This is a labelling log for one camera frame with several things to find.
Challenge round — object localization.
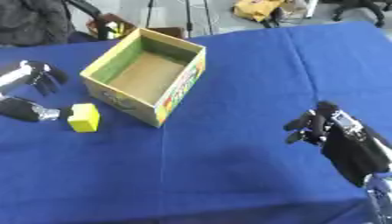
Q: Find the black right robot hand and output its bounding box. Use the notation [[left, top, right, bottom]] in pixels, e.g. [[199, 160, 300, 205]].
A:
[[282, 101, 392, 188]]

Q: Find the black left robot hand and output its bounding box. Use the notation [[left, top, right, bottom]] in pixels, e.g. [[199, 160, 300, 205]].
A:
[[0, 59, 74, 123]]

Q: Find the brown open box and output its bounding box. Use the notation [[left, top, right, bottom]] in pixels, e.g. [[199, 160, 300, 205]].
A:
[[84, 12, 138, 40]]

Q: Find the cardboard box with green inside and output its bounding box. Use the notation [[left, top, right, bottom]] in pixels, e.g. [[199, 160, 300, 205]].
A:
[[78, 27, 208, 129]]

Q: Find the small brown cardboard box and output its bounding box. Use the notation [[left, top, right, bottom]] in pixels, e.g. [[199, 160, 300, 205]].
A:
[[148, 26, 187, 39]]

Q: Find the yellow rectangular block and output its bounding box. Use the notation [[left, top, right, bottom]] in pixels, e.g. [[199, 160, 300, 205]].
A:
[[66, 102, 103, 134]]

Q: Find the person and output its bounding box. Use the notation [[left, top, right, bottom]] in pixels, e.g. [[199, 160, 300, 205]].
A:
[[0, 0, 80, 47]]

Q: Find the black stand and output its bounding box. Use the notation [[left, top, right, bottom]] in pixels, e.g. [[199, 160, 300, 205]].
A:
[[64, 0, 118, 41]]

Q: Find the black office chair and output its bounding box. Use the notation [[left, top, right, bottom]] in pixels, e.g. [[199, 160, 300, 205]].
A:
[[319, 0, 391, 29]]

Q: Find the yellow bag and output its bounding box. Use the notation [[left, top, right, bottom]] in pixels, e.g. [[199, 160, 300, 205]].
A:
[[231, 0, 288, 23]]

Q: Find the black tripod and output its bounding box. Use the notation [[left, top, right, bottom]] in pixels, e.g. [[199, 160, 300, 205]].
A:
[[143, 0, 216, 39]]

